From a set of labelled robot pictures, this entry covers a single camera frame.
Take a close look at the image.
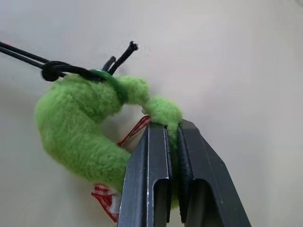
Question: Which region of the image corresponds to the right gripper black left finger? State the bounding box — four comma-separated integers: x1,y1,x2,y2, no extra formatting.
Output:
117,122,173,227

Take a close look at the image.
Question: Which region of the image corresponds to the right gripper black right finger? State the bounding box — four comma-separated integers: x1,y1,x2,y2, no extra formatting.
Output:
177,118,252,227

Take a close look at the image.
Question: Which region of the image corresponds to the green plush ring toy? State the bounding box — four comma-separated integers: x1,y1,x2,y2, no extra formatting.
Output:
34,73,184,224

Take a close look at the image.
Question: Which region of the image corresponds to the dark green plastic ring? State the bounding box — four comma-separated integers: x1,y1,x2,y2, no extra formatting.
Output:
89,68,128,103

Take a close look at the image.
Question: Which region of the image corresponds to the black elastic cord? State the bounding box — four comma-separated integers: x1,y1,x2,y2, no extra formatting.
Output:
0,41,139,83

